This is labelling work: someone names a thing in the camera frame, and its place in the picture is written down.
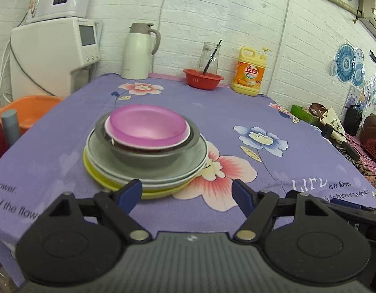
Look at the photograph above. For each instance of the white plate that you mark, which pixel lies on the white plate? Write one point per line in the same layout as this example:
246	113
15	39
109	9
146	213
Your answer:
194	155

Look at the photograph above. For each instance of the stainless steel bowl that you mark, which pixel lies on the stainless steel bowl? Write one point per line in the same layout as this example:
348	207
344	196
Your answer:
145	158

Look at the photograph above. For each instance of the glass pitcher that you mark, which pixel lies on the glass pitcher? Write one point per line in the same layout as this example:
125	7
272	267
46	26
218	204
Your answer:
206	55

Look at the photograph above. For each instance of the purple floral tablecloth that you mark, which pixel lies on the purple floral tablecloth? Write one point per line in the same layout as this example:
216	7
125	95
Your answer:
175	103

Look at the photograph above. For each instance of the black power adapter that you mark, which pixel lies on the black power adapter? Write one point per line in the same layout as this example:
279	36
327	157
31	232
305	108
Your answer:
349	152

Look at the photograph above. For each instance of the brown leather bag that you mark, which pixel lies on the brown leather bag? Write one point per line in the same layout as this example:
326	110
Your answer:
372	128

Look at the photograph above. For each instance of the red mesh cloth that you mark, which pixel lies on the red mesh cloth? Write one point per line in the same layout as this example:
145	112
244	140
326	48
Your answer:
372	151

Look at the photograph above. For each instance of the yellow plate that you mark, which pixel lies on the yellow plate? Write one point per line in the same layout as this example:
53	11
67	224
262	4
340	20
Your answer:
93	174

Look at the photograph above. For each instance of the small blue wall fan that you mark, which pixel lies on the small blue wall fan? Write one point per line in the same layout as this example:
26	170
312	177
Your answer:
333	68
359	55

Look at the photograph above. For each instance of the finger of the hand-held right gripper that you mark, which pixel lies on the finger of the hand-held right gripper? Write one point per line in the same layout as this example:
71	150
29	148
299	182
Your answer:
346	204

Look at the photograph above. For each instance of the white wall conduit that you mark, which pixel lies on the white wall conduit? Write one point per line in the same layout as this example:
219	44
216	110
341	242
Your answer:
287	21

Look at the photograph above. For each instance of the green box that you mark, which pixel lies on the green box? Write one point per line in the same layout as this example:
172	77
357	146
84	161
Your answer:
301	111

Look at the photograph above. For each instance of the medium blue wall fan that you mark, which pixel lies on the medium blue wall fan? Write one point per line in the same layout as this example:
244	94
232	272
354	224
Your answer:
358	74

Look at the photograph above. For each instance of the grey cylindrical bottle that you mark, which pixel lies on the grey cylindrical bottle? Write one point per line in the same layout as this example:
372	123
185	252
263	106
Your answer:
11	128

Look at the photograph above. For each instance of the red plastic basket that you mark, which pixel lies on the red plastic basket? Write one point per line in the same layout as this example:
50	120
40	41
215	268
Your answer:
203	82

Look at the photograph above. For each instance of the yellow detergent bottle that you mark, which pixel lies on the yellow detergent bottle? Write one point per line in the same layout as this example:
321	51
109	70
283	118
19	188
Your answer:
247	76

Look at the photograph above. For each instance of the black stirring stick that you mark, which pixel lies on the black stirring stick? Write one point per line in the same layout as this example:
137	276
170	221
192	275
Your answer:
212	56

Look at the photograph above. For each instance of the orange plastic basin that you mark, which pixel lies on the orange plastic basin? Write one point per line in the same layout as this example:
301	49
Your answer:
32	110

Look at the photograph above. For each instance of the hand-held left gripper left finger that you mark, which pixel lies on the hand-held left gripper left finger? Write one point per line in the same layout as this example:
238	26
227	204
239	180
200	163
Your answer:
130	193

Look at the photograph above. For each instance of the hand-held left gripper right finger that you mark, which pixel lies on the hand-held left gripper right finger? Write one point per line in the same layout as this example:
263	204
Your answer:
241	197

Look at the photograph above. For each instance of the white water dispenser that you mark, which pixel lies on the white water dispenser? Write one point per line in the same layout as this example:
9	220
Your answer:
47	58

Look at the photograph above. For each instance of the white thermos jug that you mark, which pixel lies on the white thermos jug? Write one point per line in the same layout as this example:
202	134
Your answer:
134	55

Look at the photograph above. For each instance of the large blue wall fan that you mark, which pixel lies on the large blue wall fan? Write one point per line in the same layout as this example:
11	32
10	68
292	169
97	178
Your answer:
345	64

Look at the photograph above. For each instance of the white paper bag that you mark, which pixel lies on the white paper bag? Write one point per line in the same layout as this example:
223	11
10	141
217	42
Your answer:
334	122

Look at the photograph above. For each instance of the pink plastic bowl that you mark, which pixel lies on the pink plastic bowl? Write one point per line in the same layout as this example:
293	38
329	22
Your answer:
145	122

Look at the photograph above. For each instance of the white air conditioner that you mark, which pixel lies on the white air conditioner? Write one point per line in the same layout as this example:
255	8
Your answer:
371	9

